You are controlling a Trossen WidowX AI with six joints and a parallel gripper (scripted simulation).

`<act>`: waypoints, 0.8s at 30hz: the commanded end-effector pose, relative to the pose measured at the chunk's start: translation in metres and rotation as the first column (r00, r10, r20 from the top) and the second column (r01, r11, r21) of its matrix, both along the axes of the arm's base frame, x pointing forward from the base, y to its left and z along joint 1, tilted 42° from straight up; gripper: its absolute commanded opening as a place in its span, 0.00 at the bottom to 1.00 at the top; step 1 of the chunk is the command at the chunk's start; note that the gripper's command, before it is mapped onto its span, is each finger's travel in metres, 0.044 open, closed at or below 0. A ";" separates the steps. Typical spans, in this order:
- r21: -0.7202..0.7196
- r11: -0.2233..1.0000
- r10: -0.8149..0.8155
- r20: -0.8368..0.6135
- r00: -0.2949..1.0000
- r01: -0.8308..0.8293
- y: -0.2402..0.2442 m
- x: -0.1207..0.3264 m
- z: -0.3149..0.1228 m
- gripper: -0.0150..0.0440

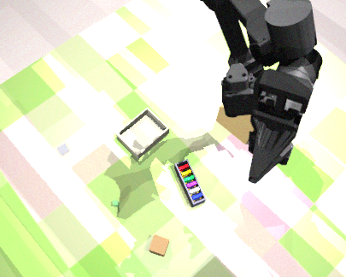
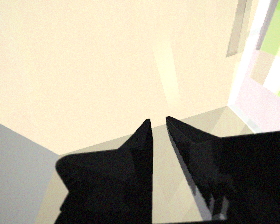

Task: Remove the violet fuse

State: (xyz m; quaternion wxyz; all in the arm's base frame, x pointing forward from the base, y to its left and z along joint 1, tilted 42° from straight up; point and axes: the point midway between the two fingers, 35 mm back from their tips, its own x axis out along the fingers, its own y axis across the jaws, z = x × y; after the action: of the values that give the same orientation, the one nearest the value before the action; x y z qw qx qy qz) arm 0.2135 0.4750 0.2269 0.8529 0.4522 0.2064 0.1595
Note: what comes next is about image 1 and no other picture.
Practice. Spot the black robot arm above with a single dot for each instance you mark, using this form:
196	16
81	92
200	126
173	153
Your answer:
283	32

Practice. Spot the white square tray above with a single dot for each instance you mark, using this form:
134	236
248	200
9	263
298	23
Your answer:
142	132

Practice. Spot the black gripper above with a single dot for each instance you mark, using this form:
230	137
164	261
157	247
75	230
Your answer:
277	120

